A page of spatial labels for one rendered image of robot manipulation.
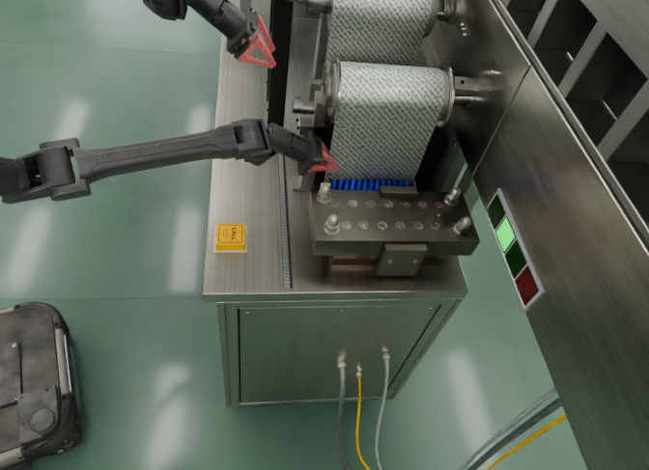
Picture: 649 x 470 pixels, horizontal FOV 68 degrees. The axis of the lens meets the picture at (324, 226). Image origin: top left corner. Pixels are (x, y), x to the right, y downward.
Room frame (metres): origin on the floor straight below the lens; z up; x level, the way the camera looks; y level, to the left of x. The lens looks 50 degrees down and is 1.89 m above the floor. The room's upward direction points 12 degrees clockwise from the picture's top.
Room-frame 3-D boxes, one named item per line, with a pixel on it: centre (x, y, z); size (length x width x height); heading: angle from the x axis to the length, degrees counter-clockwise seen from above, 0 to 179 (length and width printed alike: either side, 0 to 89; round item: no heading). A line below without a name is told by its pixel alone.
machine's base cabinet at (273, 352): (1.85, 0.23, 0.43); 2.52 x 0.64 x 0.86; 14
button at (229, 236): (0.71, 0.23, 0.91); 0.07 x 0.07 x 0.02; 14
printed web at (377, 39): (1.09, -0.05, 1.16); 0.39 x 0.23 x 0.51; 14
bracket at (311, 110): (0.95, 0.09, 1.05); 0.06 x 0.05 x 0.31; 104
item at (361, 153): (0.90, -0.09, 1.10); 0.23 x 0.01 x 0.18; 104
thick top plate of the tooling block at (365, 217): (0.79, -0.16, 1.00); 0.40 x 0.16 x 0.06; 104
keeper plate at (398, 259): (0.71, -0.20, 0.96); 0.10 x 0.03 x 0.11; 104
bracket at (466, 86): (1.00, -0.25, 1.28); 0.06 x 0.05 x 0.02; 104
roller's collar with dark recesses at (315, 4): (1.16, 0.13, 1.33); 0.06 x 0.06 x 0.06; 14
